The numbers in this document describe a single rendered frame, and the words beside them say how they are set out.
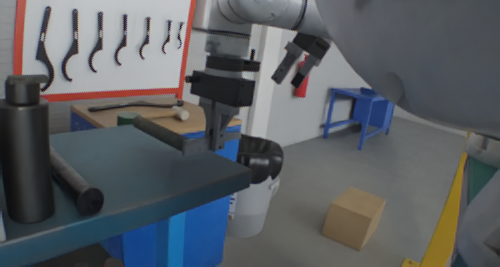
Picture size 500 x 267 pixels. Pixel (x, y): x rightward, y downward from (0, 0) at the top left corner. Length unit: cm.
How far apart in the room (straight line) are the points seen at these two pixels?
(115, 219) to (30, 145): 18
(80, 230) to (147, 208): 13
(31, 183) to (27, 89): 13
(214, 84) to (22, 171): 38
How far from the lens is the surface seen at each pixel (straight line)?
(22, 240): 48
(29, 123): 44
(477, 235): 28
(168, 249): 94
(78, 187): 51
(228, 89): 60
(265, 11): 47
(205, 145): 65
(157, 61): 268
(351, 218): 246
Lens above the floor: 133
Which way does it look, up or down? 14 degrees down
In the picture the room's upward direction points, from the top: 9 degrees clockwise
